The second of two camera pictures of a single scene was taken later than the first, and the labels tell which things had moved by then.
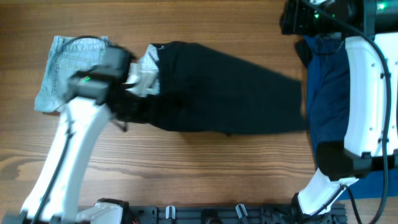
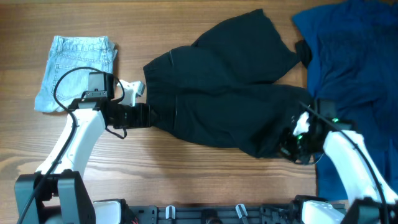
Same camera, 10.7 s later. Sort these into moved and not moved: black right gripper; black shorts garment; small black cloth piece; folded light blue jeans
Moved: black shorts garment; black right gripper
Not moved: folded light blue jeans; small black cloth piece
